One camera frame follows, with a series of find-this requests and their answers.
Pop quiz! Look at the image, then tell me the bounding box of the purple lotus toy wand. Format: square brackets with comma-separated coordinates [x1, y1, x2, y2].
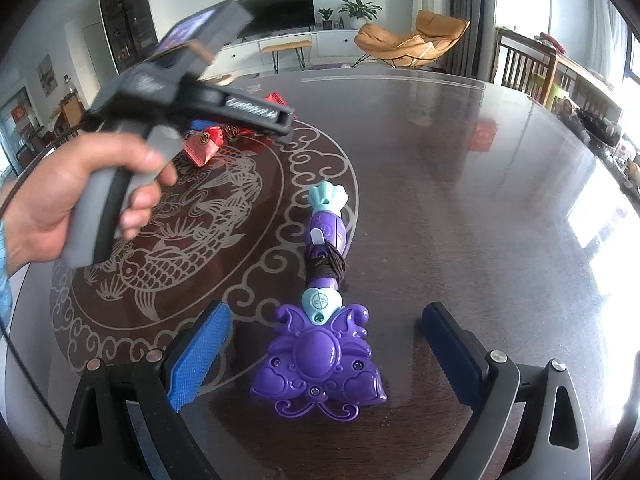
[250, 183, 388, 422]

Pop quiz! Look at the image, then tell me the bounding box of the tan lounge chair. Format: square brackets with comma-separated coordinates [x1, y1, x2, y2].
[354, 9, 472, 68]

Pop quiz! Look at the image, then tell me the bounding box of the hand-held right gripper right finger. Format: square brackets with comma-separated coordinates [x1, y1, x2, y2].
[421, 301, 591, 480]

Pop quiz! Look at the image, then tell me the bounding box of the grey curtain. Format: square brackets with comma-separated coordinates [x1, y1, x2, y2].
[445, 0, 496, 81]

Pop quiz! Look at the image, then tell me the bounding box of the dark wooden chair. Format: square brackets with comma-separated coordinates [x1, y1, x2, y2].
[492, 27, 558, 106]

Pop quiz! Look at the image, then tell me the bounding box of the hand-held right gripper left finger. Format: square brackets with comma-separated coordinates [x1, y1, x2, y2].
[60, 301, 232, 480]

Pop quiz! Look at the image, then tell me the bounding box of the large leafy potted plant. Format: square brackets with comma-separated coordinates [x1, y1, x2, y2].
[337, 0, 383, 30]

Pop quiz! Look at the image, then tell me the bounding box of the red foil packet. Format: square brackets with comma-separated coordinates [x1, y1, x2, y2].
[184, 91, 286, 168]

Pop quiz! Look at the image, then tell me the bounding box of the framed wall painting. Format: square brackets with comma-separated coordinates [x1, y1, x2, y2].
[38, 55, 55, 96]

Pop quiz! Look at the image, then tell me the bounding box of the brown wooden furniture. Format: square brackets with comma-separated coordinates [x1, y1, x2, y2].
[50, 87, 86, 141]

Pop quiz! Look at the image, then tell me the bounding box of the cluttered wooden side table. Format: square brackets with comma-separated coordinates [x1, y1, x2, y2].
[530, 32, 640, 181]

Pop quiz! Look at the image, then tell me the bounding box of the white low television cabinet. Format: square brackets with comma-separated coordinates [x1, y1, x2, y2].
[215, 29, 371, 68]

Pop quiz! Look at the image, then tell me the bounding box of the wooden bench with metal legs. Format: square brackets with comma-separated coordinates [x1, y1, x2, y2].
[260, 40, 313, 73]

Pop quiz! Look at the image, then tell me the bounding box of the brown hair tie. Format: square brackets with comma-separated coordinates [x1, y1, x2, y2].
[306, 246, 347, 287]

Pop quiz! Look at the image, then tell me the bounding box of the person's left hand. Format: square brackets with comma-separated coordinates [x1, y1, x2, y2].
[0, 132, 179, 283]

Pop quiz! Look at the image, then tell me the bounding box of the dark patterned desktop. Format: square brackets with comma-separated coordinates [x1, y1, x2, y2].
[0, 67, 640, 480]

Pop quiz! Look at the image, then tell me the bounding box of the tall dark display cabinet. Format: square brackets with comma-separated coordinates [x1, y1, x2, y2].
[96, 0, 161, 76]

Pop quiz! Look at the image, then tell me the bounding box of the black flat television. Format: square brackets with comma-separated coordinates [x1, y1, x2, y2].
[235, 0, 316, 41]

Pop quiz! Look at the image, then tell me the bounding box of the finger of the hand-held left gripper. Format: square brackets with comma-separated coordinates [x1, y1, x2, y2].
[190, 85, 297, 148]

